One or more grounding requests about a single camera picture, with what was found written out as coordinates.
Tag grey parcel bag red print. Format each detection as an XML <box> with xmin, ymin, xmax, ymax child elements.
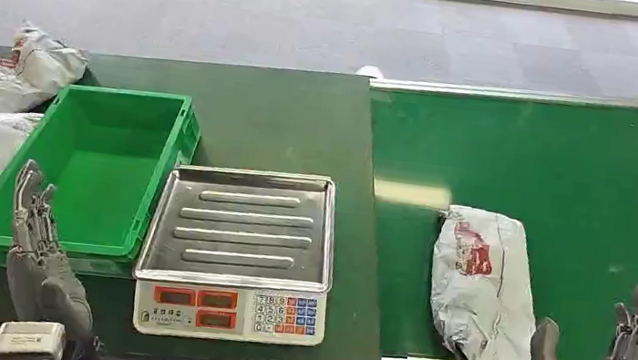
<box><xmin>420</xmin><ymin>202</ymin><xmax>555</xmax><ymax>360</ymax></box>

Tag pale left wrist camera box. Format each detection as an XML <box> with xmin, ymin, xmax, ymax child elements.
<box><xmin>0</xmin><ymin>315</ymin><xmax>69</xmax><ymax>360</ymax></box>

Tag green plastic crate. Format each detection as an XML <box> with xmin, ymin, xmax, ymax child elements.
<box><xmin>0</xmin><ymin>72</ymin><xmax>206</xmax><ymax>288</ymax></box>

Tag green conveyor belt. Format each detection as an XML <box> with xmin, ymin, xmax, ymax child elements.
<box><xmin>338</xmin><ymin>70</ymin><xmax>638</xmax><ymax>360</ymax></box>

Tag crumpled grey parcel bag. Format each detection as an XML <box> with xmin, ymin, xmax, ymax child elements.
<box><xmin>0</xmin><ymin>19</ymin><xmax>93</xmax><ymax>129</ymax></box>

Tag electronic weighing scale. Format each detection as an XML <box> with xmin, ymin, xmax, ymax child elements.
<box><xmin>125</xmin><ymin>154</ymin><xmax>345</xmax><ymax>358</ymax></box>

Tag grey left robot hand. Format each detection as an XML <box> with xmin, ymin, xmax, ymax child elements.
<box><xmin>0</xmin><ymin>158</ymin><xmax>115</xmax><ymax>347</ymax></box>

